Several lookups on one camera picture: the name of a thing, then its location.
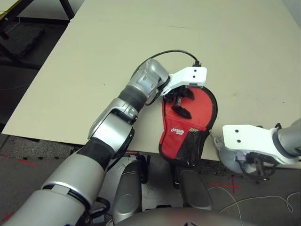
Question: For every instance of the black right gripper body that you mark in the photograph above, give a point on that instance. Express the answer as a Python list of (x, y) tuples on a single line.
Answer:
[(232, 160)]

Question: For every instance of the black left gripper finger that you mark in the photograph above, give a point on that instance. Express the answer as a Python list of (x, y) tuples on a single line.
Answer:
[(182, 111), (188, 93)]

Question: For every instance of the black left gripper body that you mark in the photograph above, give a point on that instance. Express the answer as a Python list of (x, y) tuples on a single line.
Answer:
[(176, 96)]

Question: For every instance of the red black paddle case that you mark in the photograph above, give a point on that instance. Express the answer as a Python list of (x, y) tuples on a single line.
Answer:
[(174, 141)]

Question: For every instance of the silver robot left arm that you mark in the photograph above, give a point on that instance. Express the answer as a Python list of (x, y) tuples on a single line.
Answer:
[(113, 127)]

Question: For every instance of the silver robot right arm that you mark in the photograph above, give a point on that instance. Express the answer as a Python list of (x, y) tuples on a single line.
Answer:
[(291, 136)]

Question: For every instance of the silver robot right leg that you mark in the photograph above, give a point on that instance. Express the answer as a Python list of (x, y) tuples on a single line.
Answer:
[(192, 190)]

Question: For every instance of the silver robot leg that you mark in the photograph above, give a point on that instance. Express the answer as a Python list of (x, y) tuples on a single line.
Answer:
[(192, 190), (128, 188)]

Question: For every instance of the grey robot torso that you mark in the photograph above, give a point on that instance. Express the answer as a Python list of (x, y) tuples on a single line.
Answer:
[(178, 219)]

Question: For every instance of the silver robot left leg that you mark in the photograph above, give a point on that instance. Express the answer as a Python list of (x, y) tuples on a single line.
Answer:
[(128, 188)]

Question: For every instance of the dark foam floor mat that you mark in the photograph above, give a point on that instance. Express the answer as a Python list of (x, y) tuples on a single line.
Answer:
[(23, 42)]

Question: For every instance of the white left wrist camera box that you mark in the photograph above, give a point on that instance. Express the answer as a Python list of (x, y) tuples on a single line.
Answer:
[(192, 75)]

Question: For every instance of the black metal table frame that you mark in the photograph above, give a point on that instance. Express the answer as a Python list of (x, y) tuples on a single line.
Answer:
[(68, 9)]

